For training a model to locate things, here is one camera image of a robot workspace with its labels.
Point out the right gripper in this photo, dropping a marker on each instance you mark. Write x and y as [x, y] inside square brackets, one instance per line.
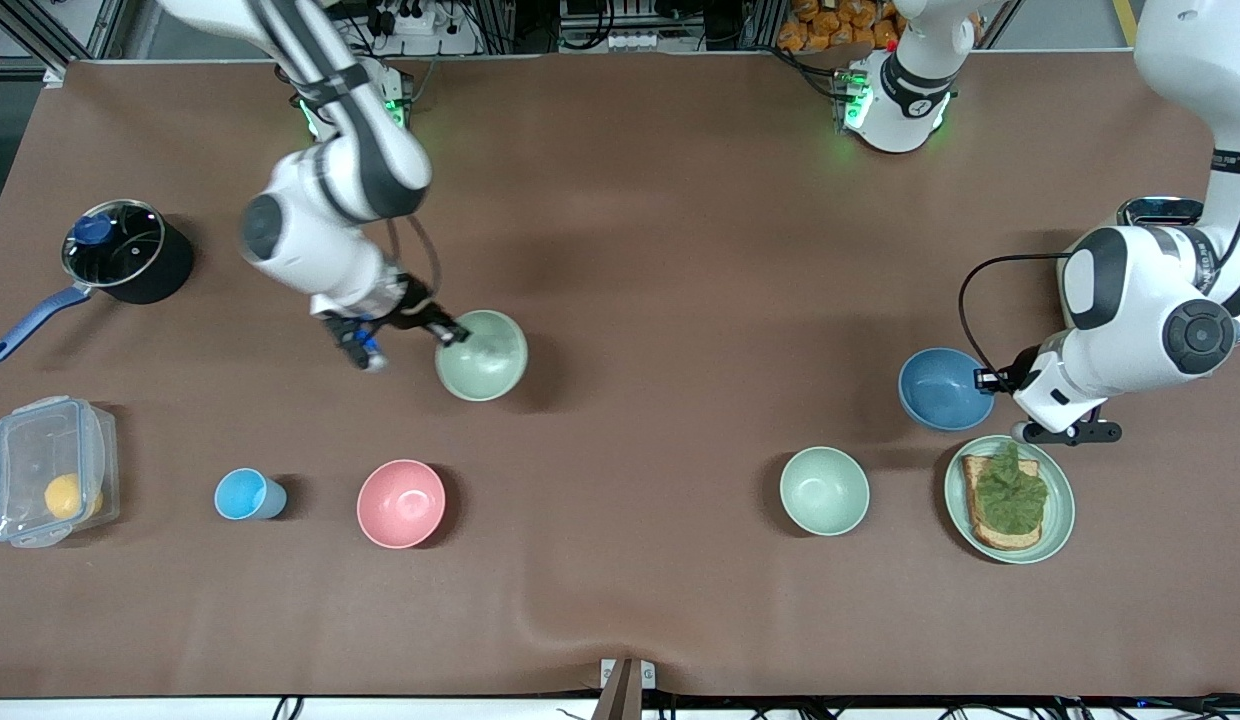
[416, 304]

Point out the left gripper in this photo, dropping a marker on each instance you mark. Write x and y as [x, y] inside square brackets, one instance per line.
[1023, 366]

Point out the light green bowl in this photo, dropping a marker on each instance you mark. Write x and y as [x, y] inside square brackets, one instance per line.
[485, 360]
[824, 490]

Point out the blue bowl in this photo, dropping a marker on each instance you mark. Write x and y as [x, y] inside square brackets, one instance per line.
[940, 395]

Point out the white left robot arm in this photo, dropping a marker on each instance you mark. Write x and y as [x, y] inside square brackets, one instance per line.
[1130, 290]

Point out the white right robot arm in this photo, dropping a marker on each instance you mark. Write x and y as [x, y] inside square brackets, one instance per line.
[310, 230]

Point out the pink bowl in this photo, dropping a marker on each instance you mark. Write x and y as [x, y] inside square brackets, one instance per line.
[400, 503]

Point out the green lettuce leaf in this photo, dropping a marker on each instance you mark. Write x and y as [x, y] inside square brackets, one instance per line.
[1010, 495]

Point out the light green plate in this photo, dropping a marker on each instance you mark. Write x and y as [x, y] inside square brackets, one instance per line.
[1060, 510]

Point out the bread slice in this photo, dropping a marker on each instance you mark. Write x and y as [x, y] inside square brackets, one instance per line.
[980, 530]

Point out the brown table cloth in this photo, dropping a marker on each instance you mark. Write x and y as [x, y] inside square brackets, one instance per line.
[620, 500]

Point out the blue plastic cup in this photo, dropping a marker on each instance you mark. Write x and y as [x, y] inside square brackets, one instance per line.
[242, 494]

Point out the white power strip with plugs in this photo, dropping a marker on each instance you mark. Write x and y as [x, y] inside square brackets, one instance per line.
[415, 18]

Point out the glass lid with blue knob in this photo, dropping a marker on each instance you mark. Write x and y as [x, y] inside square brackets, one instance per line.
[120, 250]

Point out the long white power strip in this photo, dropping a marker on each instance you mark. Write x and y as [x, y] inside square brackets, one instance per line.
[610, 40]

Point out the bag of orange fruits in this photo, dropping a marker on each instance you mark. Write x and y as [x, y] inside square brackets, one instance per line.
[840, 25]

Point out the yellow lemon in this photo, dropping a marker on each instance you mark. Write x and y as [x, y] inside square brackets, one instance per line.
[68, 496]

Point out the clear plastic lidded container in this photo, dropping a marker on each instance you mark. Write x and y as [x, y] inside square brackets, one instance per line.
[30, 450]

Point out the camera stand bracket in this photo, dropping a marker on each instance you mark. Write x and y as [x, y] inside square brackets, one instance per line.
[620, 690]

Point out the aluminium frame profile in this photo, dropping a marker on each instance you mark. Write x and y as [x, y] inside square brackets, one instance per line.
[40, 30]

